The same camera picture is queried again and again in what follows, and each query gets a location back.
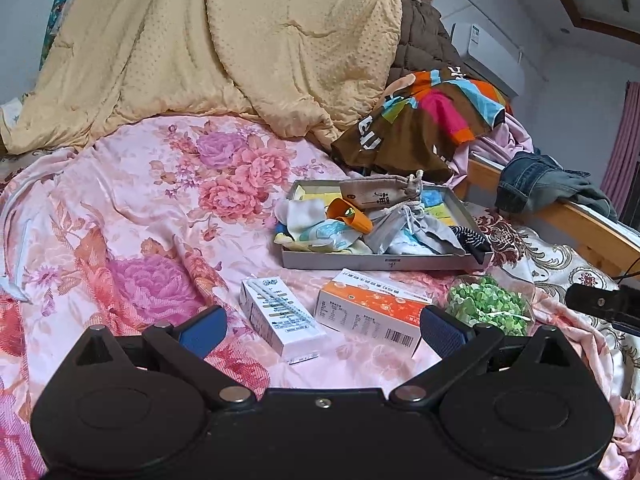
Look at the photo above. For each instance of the orange and white box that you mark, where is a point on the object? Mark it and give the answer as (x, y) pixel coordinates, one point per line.
(370, 310)

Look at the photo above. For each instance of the striped pastel cloth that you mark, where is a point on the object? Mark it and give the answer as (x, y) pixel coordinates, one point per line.
(325, 235)

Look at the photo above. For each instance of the beige quilt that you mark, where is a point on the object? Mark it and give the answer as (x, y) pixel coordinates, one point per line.
(200, 35)

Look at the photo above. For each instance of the yellow cartoon towel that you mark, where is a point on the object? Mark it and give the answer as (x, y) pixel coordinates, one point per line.
(440, 205)

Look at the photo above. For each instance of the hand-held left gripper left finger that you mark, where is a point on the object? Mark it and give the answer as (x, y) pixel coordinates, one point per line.
(205, 331)

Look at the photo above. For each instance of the pink floral bedsheet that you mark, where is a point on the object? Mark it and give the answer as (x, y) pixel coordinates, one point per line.
(125, 210)

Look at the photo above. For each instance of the teal wall poster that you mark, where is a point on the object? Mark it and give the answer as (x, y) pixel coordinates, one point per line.
(57, 15)

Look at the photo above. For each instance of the white air conditioner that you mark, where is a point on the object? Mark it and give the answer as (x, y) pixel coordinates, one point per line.
(495, 55)

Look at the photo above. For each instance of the brown quilted blanket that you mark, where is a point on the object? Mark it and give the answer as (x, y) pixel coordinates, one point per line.
(425, 40)

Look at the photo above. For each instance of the pink curtain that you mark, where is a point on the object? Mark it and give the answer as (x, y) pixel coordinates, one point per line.
(625, 150)

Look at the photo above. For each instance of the brown colourful shirt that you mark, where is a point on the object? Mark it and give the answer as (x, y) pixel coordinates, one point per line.
(400, 140)

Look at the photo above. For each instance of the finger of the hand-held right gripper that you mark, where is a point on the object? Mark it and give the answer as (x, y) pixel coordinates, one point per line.
(595, 300)

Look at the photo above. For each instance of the bag of green beads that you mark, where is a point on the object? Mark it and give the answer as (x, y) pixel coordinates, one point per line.
(480, 305)

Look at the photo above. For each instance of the grey cardboard tray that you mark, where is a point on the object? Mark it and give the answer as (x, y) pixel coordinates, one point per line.
(350, 261)

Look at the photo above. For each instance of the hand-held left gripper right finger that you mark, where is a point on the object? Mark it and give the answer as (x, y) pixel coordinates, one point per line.
(442, 332)

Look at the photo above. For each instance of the navy striped sock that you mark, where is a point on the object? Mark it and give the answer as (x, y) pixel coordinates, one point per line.
(472, 240)

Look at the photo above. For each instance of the white cloth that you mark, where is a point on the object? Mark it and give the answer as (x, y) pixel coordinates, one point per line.
(302, 215)

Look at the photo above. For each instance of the white box blue print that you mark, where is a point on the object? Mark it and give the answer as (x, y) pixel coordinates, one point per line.
(280, 325)

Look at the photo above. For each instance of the blue jeans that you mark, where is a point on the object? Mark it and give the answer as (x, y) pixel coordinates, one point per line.
(530, 180)

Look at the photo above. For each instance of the white star-print pillow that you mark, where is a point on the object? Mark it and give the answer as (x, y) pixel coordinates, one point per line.
(10, 115)

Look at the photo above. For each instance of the pink cloth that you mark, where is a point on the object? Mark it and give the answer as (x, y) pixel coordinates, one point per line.
(510, 135)

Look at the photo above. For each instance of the white towel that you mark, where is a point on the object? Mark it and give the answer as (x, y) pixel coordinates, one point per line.
(400, 247)

